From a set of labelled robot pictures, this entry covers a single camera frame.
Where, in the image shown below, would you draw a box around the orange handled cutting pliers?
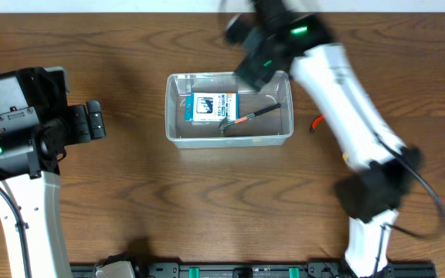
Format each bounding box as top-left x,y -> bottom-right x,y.
309,114 -> 324,134

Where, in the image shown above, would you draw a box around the small black handled hammer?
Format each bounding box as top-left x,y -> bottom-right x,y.
219,103 -> 281,135

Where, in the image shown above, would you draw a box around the blue white screwdriver set box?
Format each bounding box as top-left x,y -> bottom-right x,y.
185,93 -> 239,122

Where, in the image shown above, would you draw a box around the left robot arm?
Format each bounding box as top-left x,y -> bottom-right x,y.
0,66 -> 106,277

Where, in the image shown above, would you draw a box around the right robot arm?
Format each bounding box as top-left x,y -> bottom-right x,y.
225,1 -> 421,277

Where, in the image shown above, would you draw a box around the clear plastic container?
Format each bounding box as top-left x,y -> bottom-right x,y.
165,71 -> 294,148

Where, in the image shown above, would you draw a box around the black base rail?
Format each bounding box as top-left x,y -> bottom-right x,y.
70,253 -> 438,278

